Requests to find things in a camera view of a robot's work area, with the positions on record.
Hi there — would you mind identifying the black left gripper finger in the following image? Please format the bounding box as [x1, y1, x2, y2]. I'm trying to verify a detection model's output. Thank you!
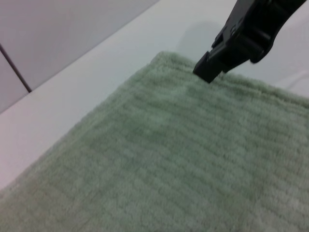
[193, 0, 306, 84]

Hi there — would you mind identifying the green ribbed terry towel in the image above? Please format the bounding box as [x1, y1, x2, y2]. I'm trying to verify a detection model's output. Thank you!
[0, 51, 309, 232]

